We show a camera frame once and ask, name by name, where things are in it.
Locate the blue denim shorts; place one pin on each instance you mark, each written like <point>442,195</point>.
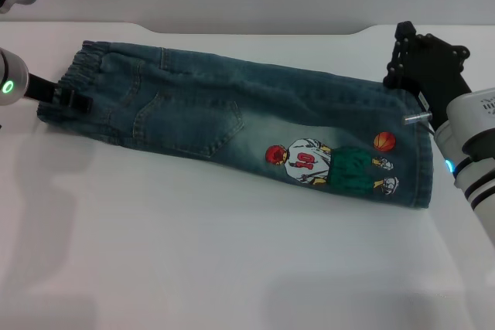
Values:
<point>193,113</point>

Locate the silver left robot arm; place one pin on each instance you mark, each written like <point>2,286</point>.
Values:
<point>15,75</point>

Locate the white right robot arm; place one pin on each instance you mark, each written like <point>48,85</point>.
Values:
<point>479,191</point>

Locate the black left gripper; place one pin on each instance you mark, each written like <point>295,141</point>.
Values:
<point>42,88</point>

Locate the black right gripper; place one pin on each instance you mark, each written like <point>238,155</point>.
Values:
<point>433,75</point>

